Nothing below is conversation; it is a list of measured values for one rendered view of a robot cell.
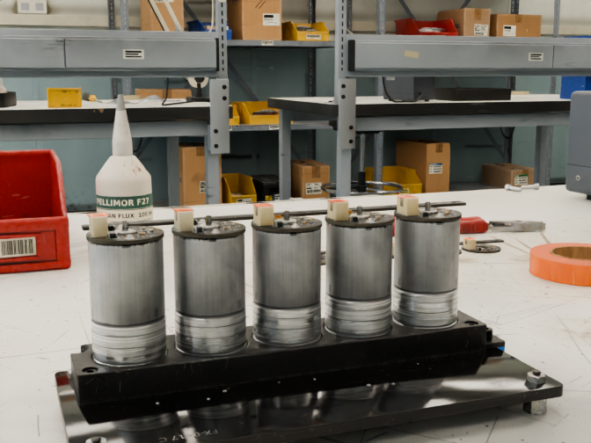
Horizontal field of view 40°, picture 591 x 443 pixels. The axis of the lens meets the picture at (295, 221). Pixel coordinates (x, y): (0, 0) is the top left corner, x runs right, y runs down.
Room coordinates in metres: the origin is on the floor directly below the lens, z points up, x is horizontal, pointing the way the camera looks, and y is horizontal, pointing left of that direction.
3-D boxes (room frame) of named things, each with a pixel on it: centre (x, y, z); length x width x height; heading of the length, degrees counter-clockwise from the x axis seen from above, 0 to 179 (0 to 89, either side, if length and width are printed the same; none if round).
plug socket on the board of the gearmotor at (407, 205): (0.30, -0.04, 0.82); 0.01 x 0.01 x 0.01; 20
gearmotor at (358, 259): (0.29, -0.02, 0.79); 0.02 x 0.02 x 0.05
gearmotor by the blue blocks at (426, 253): (0.30, -0.05, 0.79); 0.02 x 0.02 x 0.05
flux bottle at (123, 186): (0.50, 0.11, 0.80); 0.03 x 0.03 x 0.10
